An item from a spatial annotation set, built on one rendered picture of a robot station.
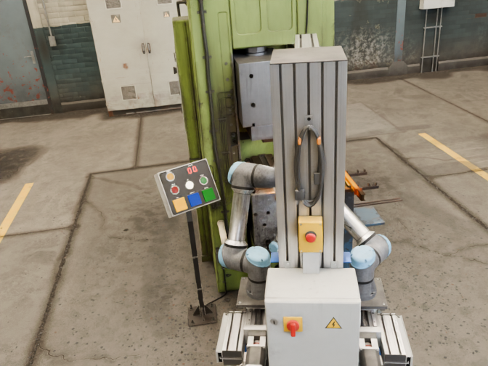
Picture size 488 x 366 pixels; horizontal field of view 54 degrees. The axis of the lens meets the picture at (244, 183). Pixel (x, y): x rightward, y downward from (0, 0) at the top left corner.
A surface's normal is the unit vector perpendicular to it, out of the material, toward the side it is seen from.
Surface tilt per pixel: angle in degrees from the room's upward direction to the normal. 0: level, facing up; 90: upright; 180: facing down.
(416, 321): 0
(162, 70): 90
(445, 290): 0
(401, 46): 90
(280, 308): 90
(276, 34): 90
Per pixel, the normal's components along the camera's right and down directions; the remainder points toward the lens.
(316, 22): 0.14, 0.42
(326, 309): -0.11, 0.43
